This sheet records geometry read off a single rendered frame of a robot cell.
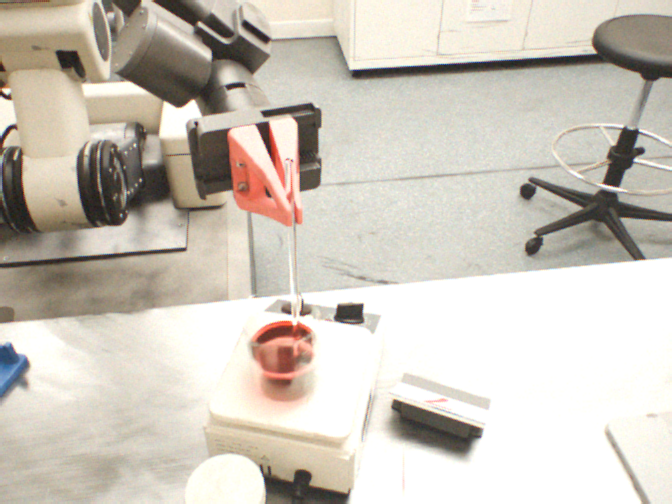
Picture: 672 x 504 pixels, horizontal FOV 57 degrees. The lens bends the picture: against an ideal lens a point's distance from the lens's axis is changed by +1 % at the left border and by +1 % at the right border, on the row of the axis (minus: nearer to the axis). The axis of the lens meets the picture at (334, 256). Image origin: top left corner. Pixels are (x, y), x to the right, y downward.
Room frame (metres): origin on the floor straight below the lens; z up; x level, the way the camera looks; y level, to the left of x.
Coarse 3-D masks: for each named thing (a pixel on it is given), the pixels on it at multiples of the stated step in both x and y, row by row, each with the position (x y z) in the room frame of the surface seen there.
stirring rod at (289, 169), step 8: (288, 160) 0.34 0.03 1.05; (288, 168) 0.33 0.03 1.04; (288, 176) 0.33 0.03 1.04; (288, 184) 0.33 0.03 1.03; (288, 192) 0.33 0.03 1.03; (288, 200) 0.33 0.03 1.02; (288, 232) 0.34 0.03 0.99; (288, 240) 0.34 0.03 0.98; (296, 248) 0.34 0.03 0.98; (296, 256) 0.34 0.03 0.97; (296, 264) 0.34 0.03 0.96; (296, 272) 0.34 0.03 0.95; (296, 280) 0.33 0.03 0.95; (296, 288) 0.33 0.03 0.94; (296, 296) 0.33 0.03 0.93; (296, 304) 0.33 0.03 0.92; (296, 312) 0.33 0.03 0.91; (296, 320) 0.33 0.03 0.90; (296, 328) 0.33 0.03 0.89; (296, 336) 0.33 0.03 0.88
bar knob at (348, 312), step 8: (344, 304) 0.44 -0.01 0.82; (352, 304) 0.44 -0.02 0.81; (360, 304) 0.44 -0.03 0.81; (336, 312) 0.43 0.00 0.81; (344, 312) 0.43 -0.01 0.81; (352, 312) 0.43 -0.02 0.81; (360, 312) 0.44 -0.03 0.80; (336, 320) 0.43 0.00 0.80; (344, 320) 0.42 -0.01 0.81; (352, 320) 0.42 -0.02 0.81; (360, 320) 0.43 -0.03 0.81
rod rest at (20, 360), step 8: (0, 344) 0.42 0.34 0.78; (8, 344) 0.41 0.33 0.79; (0, 352) 0.41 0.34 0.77; (8, 352) 0.41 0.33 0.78; (0, 360) 0.41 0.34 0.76; (8, 360) 0.41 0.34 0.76; (16, 360) 0.41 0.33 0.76; (24, 360) 0.41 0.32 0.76; (0, 368) 0.40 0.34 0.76; (8, 368) 0.40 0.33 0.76; (16, 368) 0.40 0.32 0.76; (0, 376) 0.39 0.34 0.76; (8, 376) 0.39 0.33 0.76; (16, 376) 0.40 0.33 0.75; (0, 384) 0.38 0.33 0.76; (8, 384) 0.39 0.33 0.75; (0, 392) 0.38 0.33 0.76
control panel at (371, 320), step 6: (324, 306) 0.47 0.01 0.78; (330, 306) 0.47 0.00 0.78; (324, 312) 0.45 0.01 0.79; (330, 312) 0.45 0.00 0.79; (324, 318) 0.43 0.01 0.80; (330, 318) 0.43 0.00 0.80; (366, 318) 0.44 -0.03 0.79; (372, 318) 0.44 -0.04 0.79; (378, 318) 0.44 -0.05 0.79; (348, 324) 0.42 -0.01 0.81; (354, 324) 0.42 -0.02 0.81; (360, 324) 0.42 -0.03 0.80; (366, 324) 0.42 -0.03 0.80; (372, 324) 0.42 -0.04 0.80; (372, 330) 0.41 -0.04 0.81
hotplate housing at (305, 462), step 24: (384, 336) 0.43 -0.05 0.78; (360, 408) 0.31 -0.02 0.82; (216, 432) 0.29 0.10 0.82; (240, 432) 0.29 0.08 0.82; (264, 432) 0.29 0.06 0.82; (360, 432) 0.29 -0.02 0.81; (216, 456) 0.29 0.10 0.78; (264, 456) 0.28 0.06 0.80; (288, 456) 0.28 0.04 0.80; (312, 456) 0.27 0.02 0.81; (336, 456) 0.27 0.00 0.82; (360, 456) 0.30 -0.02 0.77; (288, 480) 0.28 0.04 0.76; (312, 480) 0.27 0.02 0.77; (336, 480) 0.27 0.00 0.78
